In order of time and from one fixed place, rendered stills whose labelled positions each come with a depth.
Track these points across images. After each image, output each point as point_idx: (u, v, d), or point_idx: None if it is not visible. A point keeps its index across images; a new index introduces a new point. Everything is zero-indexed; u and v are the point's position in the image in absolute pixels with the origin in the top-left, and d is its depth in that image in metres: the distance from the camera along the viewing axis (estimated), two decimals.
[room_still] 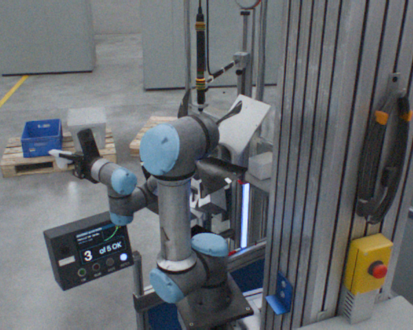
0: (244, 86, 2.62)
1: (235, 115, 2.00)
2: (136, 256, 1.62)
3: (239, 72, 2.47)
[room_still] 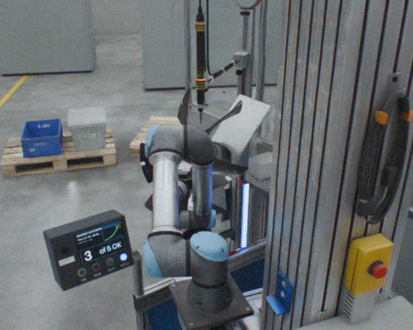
0: (244, 86, 2.62)
1: (235, 115, 2.00)
2: (136, 256, 1.62)
3: (239, 72, 2.47)
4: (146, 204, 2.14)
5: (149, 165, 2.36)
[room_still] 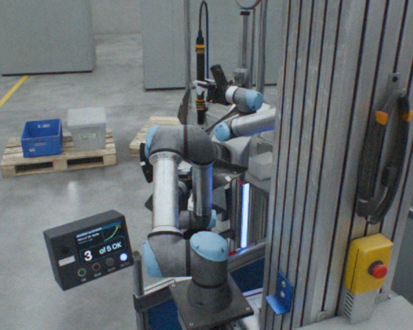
0: (244, 86, 2.62)
1: (235, 115, 2.00)
2: (136, 256, 1.62)
3: None
4: (146, 204, 2.14)
5: (149, 165, 2.36)
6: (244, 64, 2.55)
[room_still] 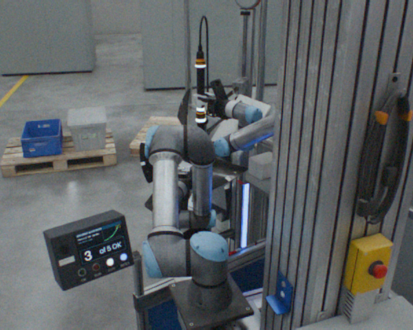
0: None
1: None
2: (136, 256, 1.62)
3: None
4: (146, 204, 2.14)
5: (149, 165, 2.36)
6: (244, 64, 2.55)
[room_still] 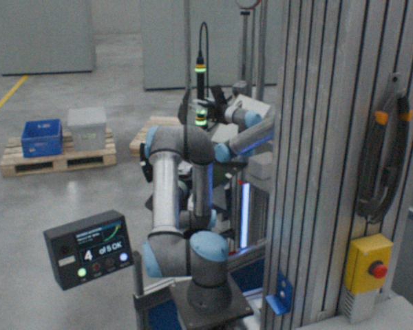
0: None
1: None
2: (136, 256, 1.62)
3: None
4: (146, 204, 2.14)
5: (149, 165, 2.36)
6: (244, 64, 2.55)
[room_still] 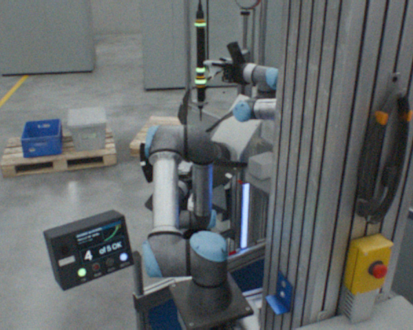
0: (244, 86, 2.62)
1: None
2: (136, 256, 1.62)
3: None
4: (146, 204, 2.14)
5: (149, 165, 2.36)
6: None
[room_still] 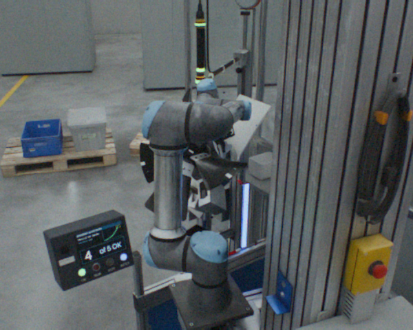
0: (244, 86, 2.62)
1: None
2: (136, 256, 1.62)
3: (239, 70, 2.47)
4: (146, 204, 2.14)
5: (149, 165, 2.36)
6: None
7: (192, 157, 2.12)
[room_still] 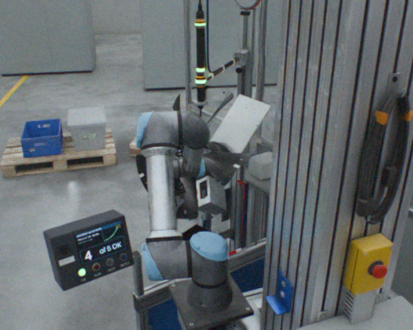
0: (244, 86, 2.62)
1: (215, 179, 1.92)
2: (136, 256, 1.62)
3: (239, 70, 2.47)
4: (137, 156, 2.36)
5: None
6: None
7: None
